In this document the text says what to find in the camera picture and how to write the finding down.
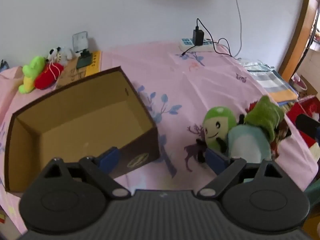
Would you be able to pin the brown cardboard box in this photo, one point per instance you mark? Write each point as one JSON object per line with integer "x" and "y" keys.
{"x": 75, "y": 120}

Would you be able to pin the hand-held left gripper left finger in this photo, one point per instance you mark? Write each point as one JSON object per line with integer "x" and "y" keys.
{"x": 110, "y": 159}

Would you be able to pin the blue plastic bag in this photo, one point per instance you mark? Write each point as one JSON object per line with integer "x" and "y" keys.
{"x": 3, "y": 64}

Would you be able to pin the folded plaid cloth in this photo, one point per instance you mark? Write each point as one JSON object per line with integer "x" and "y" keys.
{"x": 272, "y": 82}

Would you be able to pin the green fleece plush piece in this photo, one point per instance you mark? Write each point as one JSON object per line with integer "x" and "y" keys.
{"x": 265, "y": 112}

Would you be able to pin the green plastic object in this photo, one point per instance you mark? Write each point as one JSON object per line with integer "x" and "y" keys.
{"x": 313, "y": 192}

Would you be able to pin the green round smiling plush toy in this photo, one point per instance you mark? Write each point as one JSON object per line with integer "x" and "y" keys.
{"x": 217, "y": 127}

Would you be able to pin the red plush toy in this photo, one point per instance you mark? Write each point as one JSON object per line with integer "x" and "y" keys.
{"x": 47, "y": 76}

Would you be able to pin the green frog plush toy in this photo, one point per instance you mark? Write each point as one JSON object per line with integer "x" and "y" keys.
{"x": 32, "y": 70}

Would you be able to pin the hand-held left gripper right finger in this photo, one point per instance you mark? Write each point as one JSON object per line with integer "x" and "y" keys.
{"x": 216, "y": 161}

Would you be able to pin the black flat object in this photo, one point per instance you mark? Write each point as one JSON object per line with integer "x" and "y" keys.
{"x": 307, "y": 126}

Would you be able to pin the red bag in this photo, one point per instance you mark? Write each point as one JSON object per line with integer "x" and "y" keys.
{"x": 293, "y": 110}

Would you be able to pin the flat cardboard sheet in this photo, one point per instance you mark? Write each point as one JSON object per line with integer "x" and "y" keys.
{"x": 72, "y": 73}

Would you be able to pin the dark green phone stand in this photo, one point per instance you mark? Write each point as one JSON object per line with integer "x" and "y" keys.
{"x": 83, "y": 61}

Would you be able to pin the black charger plug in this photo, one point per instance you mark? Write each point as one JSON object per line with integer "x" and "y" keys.
{"x": 197, "y": 37}

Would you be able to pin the pink floral bedsheet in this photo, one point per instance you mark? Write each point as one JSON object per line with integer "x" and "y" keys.
{"x": 212, "y": 80}

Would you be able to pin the black and white panda plush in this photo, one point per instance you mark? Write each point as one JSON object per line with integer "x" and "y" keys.
{"x": 60, "y": 55}

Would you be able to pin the wooden door frame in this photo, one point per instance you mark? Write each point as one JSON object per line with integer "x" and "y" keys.
{"x": 300, "y": 30}

